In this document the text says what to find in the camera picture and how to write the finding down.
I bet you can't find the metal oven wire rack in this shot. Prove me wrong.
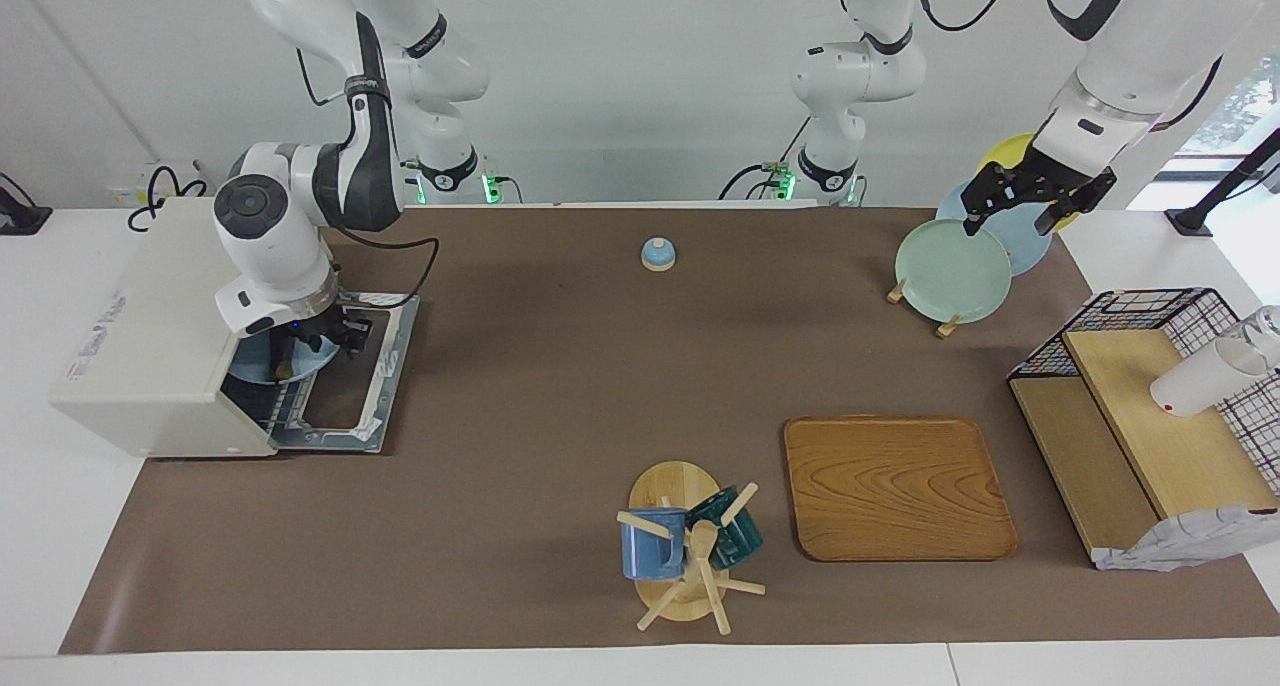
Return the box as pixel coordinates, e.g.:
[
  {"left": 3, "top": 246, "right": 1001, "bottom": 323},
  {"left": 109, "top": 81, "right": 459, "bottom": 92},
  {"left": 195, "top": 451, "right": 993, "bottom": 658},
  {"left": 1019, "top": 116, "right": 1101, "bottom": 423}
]
[{"left": 262, "top": 374, "right": 319, "bottom": 429}]

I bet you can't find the dark green mug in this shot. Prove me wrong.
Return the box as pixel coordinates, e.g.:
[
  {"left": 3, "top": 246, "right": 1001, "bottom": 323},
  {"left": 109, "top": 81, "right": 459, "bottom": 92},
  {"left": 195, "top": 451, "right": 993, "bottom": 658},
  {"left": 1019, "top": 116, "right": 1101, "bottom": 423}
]
[{"left": 685, "top": 486, "right": 764, "bottom": 571}]

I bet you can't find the white paper cup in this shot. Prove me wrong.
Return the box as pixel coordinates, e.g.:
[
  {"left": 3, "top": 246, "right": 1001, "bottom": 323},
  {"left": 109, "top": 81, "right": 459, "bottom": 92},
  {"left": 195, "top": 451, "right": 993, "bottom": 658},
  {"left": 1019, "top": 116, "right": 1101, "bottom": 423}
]
[{"left": 1150, "top": 338, "right": 1271, "bottom": 417}]

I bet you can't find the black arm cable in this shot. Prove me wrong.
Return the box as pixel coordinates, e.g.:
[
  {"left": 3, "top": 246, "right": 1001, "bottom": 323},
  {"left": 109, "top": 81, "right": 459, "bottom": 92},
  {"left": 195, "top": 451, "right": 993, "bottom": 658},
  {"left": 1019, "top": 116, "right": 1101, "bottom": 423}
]
[
  {"left": 296, "top": 11, "right": 441, "bottom": 312},
  {"left": 838, "top": 0, "right": 1226, "bottom": 132}
]

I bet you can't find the pale green plate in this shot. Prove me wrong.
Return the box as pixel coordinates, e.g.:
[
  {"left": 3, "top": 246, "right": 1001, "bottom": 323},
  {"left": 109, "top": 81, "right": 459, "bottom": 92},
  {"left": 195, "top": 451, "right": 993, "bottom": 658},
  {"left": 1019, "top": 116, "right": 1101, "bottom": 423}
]
[{"left": 895, "top": 218, "right": 1013, "bottom": 324}]

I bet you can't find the clear glass cup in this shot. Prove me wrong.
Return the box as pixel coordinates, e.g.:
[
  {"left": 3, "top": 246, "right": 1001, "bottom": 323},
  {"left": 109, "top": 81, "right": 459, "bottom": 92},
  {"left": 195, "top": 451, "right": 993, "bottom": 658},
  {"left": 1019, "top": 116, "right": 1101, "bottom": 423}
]
[{"left": 1235, "top": 306, "right": 1280, "bottom": 367}]

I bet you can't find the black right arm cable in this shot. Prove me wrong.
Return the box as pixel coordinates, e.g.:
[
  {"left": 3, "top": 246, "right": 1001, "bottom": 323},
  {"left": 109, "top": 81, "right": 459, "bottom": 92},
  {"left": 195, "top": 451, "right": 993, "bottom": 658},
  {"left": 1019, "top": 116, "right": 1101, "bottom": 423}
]
[{"left": 296, "top": 11, "right": 441, "bottom": 312}]

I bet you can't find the yellow plate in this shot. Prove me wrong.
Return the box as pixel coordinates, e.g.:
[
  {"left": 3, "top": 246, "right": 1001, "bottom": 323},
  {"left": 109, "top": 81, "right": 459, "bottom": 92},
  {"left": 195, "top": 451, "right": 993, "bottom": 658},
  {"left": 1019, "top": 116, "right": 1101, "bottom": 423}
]
[{"left": 975, "top": 133, "right": 1081, "bottom": 232}]

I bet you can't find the beige toaster oven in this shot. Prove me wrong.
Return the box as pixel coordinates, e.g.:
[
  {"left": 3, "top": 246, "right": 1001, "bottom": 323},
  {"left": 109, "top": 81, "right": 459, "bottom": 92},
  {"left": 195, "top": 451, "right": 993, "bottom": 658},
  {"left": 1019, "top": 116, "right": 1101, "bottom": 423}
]
[{"left": 50, "top": 198, "right": 421, "bottom": 459}]

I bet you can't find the wooden shelf unit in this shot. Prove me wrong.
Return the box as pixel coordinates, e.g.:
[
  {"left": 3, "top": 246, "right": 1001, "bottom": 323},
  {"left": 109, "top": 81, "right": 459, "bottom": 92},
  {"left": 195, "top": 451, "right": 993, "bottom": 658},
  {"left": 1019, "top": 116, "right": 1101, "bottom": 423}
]
[{"left": 1010, "top": 328, "right": 1280, "bottom": 557}]

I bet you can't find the wooden plate rack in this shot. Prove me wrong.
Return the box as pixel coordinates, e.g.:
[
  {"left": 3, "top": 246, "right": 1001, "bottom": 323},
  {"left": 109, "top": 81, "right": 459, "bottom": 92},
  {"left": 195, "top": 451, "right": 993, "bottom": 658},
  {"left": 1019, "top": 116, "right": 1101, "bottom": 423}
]
[{"left": 887, "top": 278, "right": 961, "bottom": 339}]

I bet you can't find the wooden mug tree stand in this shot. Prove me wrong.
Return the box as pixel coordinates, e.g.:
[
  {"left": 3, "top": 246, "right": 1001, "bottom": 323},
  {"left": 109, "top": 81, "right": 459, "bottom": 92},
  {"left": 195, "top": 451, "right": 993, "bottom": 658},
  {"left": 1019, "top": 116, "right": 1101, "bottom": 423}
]
[{"left": 617, "top": 460, "right": 767, "bottom": 635}]

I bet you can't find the black coiled background cable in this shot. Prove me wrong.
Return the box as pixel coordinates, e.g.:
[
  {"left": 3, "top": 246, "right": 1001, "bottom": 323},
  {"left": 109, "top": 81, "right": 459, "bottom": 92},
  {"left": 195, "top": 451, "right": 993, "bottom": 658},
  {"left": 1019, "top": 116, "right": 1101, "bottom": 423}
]
[{"left": 128, "top": 164, "right": 209, "bottom": 233}]

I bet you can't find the blue mug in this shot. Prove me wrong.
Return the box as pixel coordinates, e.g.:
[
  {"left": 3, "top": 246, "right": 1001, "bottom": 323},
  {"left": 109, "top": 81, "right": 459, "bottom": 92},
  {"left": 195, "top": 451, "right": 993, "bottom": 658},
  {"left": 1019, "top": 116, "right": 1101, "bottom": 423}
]
[{"left": 621, "top": 507, "right": 689, "bottom": 581}]

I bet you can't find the wooden shelf with wire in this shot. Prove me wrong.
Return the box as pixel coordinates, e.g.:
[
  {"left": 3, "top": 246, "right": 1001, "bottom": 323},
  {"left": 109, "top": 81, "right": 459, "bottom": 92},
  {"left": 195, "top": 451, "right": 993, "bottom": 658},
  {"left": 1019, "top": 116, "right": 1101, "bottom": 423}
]
[{"left": 1093, "top": 366, "right": 1280, "bottom": 572}]

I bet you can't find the brown table mat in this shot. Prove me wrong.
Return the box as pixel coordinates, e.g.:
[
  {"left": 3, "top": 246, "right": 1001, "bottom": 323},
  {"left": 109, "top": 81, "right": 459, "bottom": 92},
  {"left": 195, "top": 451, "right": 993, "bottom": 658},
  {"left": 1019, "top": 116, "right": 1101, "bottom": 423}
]
[{"left": 58, "top": 206, "right": 1280, "bottom": 655}]

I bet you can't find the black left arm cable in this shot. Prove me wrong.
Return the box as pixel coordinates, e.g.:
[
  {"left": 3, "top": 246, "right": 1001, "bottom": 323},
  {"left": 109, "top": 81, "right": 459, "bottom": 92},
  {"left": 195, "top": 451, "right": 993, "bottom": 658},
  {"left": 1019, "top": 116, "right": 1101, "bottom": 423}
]
[{"left": 838, "top": 0, "right": 1226, "bottom": 132}]

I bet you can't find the black camera stand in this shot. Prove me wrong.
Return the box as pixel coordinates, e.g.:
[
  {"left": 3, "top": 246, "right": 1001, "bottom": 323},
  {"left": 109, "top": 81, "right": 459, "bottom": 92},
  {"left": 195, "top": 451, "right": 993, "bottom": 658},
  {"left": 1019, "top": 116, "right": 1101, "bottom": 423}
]
[{"left": 1165, "top": 126, "right": 1280, "bottom": 237}]

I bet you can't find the wooden serving tray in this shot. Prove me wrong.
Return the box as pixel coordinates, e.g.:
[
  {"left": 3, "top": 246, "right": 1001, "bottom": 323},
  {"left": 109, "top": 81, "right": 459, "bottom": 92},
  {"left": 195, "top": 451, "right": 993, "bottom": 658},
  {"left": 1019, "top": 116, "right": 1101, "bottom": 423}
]
[{"left": 783, "top": 416, "right": 1019, "bottom": 563}]

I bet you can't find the light blue plate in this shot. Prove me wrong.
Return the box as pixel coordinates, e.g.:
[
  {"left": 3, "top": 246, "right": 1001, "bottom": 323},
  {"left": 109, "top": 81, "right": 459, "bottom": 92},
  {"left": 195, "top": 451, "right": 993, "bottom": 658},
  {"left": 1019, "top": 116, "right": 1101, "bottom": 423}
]
[
  {"left": 935, "top": 178, "right": 1053, "bottom": 277},
  {"left": 228, "top": 331, "right": 341, "bottom": 385}
]

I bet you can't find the black wire basket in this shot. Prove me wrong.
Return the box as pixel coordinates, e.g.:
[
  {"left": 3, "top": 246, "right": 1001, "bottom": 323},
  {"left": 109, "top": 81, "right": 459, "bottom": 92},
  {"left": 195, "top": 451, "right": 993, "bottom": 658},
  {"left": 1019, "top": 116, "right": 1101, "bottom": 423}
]
[{"left": 1008, "top": 288, "right": 1280, "bottom": 467}]

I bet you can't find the toaster oven glass door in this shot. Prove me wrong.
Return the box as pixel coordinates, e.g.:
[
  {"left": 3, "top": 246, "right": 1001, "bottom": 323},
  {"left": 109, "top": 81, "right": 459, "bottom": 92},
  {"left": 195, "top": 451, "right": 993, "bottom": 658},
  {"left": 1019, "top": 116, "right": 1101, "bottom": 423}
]
[{"left": 265, "top": 291, "right": 421, "bottom": 454}]

